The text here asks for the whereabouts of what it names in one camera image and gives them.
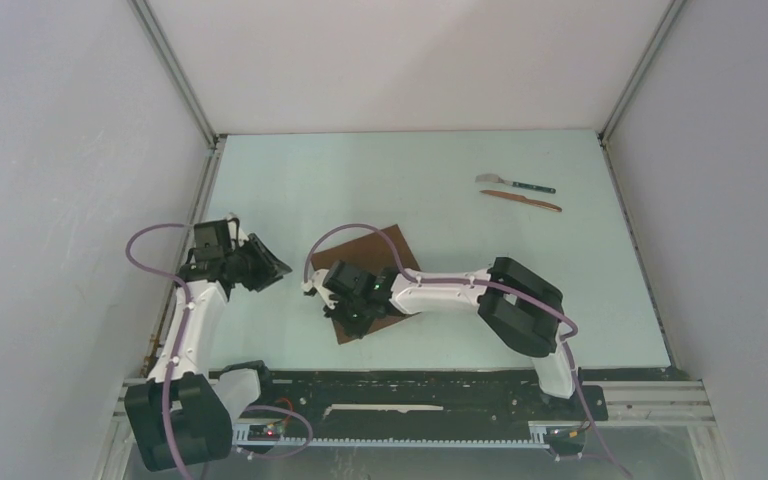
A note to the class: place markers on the brown wooden knife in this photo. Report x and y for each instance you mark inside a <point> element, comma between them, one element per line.
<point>523,200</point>

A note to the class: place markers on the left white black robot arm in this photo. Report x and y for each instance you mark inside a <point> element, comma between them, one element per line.
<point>178,416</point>

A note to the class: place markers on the aluminium frame profile front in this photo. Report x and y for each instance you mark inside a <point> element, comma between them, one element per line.
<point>657,404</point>

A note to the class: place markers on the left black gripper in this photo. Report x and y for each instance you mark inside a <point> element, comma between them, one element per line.
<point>270,268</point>

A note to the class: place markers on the brown cloth napkin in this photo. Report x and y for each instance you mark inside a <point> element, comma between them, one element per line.
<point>371,252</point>

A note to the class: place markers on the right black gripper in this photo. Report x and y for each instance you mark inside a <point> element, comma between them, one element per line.
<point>335,309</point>

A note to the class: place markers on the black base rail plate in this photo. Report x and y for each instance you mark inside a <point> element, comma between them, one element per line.
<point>505,406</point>

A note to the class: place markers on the aluminium corner post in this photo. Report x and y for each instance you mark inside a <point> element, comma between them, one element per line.
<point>653,47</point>
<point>155,34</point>

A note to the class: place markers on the right aluminium corner post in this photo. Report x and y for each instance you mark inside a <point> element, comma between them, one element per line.
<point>653,47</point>

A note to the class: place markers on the left aluminium corner post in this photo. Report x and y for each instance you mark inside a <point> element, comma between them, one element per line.
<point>155,34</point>

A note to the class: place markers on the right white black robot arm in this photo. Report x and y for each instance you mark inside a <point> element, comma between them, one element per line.
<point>521,308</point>

